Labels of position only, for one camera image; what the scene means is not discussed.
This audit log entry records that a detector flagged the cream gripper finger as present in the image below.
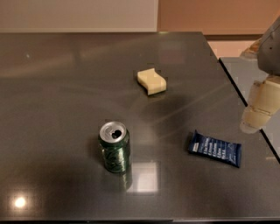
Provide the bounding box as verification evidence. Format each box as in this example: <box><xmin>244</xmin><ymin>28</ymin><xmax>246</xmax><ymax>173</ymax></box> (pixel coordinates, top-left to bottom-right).
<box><xmin>240</xmin><ymin>74</ymin><xmax>280</xmax><ymax>134</ymax></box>

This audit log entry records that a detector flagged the pale yellow sponge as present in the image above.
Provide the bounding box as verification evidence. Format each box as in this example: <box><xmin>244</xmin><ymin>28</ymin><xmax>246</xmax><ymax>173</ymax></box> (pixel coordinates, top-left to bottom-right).
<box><xmin>137</xmin><ymin>68</ymin><xmax>167</xmax><ymax>95</ymax></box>

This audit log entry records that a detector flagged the green soda can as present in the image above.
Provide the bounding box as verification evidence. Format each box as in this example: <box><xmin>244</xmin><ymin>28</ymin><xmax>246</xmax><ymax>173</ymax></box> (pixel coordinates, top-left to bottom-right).
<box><xmin>98</xmin><ymin>121</ymin><xmax>130</xmax><ymax>173</ymax></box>

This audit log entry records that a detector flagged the grey side table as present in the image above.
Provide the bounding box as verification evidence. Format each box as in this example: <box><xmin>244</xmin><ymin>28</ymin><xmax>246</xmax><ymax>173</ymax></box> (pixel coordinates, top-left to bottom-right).
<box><xmin>219</xmin><ymin>57</ymin><xmax>280</xmax><ymax>163</ymax></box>

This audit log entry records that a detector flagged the blue snack bar wrapper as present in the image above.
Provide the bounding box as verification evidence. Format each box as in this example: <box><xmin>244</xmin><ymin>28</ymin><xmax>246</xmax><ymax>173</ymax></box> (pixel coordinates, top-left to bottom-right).
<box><xmin>188</xmin><ymin>131</ymin><xmax>242</xmax><ymax>168</ymax></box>

